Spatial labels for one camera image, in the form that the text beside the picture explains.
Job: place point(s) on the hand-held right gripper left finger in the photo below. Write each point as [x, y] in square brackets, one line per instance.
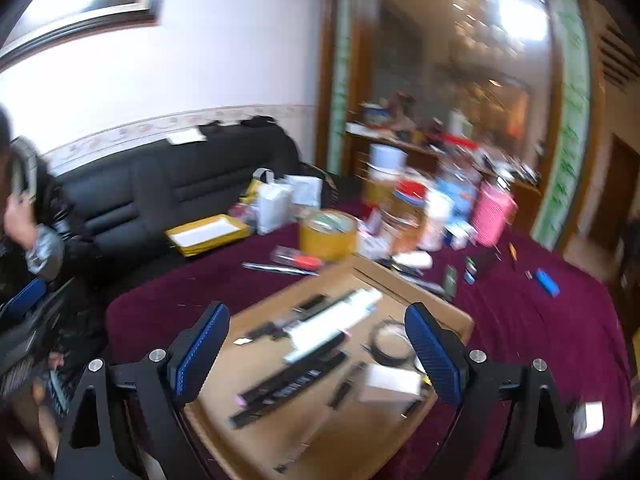
[197, 350]

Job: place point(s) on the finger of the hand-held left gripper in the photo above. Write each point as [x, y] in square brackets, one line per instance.
[27, 297]

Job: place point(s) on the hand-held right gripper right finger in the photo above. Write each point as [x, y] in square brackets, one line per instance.
[435, 355]

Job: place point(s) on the large white charger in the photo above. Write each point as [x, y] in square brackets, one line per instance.
[390, 385]

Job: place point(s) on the black electrical tape roll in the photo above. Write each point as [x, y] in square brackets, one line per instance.
[376, 345]

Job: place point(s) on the black marker red cap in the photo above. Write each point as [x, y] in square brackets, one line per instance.
[270, 402]

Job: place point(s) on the white paint marker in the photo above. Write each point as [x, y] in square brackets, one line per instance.
[355, 305]

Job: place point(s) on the short black marker grey cap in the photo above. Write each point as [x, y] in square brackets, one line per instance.
[345, 385]

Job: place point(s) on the black marker pale pink caps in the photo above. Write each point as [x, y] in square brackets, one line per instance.
[300, 375]

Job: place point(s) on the long white pen case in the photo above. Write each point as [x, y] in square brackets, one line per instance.
[315, 340]

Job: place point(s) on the cardboard box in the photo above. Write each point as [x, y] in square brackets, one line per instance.
[350, 440]

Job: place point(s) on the black gel pen clear cap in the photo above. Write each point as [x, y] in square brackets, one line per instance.
[310, 305]

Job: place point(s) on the small white charger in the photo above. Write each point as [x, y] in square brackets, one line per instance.
[589, 419]

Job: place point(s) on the green lighter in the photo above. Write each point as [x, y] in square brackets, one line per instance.
[452, 280]

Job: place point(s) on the purple velvet tablecloth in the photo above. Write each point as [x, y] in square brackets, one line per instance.
[525, 330]

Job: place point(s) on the silver pen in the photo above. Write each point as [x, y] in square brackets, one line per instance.
[280, 269]

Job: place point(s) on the yellow flat tray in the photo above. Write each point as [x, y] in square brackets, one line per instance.
[207, 234]

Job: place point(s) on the mobile phone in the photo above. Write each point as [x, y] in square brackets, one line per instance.
[21, 175]

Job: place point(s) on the small yellow black screwdriver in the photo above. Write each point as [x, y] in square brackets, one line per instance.
[512, 251]

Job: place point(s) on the blue battery pack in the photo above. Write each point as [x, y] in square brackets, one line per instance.
[547, 282]

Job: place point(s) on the clear jar red lid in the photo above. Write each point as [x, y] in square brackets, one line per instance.
[412, 215]

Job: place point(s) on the bottle in pink knitted sleeve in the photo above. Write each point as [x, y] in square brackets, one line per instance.
[494, 215]

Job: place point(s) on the yellow tape roll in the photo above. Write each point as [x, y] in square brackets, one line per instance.
[327, 237]

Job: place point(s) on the white paper bag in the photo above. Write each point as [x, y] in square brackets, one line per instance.
[274, 207]

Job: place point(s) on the black sofa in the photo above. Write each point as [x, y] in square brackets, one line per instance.
[175, 180]

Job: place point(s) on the white carton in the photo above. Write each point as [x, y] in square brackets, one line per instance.
[305, 191]

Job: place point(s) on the white plastic jar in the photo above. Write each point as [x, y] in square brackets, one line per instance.
[387, 160]

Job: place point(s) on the bamboo painted panel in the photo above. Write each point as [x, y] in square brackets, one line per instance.
[341, 60]
[562, 110]

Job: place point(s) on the etched glass partition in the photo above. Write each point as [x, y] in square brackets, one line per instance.
[450, 50]

